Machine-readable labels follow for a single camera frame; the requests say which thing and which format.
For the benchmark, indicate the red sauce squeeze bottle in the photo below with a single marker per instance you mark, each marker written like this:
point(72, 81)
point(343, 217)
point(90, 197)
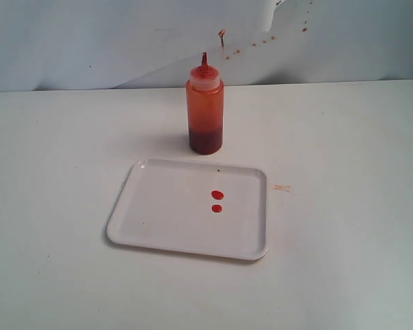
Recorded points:
point(205, 108)

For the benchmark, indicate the white rectangular plastic tray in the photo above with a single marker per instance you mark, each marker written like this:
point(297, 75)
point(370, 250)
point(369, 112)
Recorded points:
point(166, 205)

